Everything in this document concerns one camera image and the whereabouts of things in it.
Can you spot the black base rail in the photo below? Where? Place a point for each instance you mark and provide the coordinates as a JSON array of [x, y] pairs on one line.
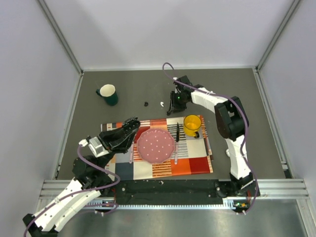
[[173, 191]]

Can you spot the pink dotted plate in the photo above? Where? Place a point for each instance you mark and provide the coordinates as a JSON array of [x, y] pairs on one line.
[[155, 145]]

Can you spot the dark green mug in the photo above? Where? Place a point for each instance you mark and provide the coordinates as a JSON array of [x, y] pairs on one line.
[[109, 94]]

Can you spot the yellow enamel mug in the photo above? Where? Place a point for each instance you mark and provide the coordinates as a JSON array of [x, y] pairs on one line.
[[192, 125]]

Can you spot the black earbud charging case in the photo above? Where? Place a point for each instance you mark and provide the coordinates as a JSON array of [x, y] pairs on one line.
[[131, 124]]

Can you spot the colourful patchwork placemat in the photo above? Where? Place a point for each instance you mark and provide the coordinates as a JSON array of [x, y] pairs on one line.
[[194, 155]]

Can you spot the pink handled fork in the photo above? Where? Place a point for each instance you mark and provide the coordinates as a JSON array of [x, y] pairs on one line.
[[131, 154]]

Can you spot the black knife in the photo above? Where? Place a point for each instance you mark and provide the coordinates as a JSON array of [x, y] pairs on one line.
[[177, 133]]

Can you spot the grey cable duct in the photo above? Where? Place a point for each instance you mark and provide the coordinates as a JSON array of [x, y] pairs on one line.
[[226, 204]]

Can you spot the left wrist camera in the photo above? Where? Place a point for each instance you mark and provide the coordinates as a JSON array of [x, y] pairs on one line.
[[96, 147]]

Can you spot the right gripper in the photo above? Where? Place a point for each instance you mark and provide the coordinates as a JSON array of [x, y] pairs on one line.
[[173, 105]]

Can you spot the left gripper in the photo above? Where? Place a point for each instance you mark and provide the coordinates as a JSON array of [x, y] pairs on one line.
[[117, 140]]

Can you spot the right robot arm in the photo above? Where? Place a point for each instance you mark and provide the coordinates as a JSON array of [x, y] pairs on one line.
[[232, 124]]

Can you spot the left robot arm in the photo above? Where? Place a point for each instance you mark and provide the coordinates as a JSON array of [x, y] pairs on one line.
[[91, 180]]

